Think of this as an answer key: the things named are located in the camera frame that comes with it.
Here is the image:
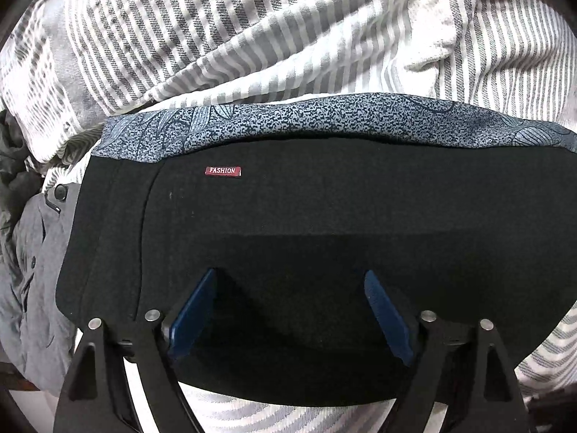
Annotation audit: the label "grey buttoned garment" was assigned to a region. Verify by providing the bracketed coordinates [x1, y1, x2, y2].
[0, 183, 88, 393]

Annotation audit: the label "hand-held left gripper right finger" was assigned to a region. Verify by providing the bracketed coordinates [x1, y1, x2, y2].
[364, 270, 538, 433]

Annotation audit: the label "black pants with blue cuffs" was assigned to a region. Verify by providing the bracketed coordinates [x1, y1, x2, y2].
[55, 92, 577, 407]

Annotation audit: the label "dark grey cloth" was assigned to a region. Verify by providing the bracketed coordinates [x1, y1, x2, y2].
[0, 110, 43, 240]

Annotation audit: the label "grey white striped bed sheet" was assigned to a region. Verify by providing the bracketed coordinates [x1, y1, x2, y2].
[74, 307, 577, 433]

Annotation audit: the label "grey white striped duvet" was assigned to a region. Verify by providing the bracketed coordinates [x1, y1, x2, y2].
[0, 0, 577, 176]

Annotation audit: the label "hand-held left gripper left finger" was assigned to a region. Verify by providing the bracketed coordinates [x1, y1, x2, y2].
[53, 268, 218, 433]

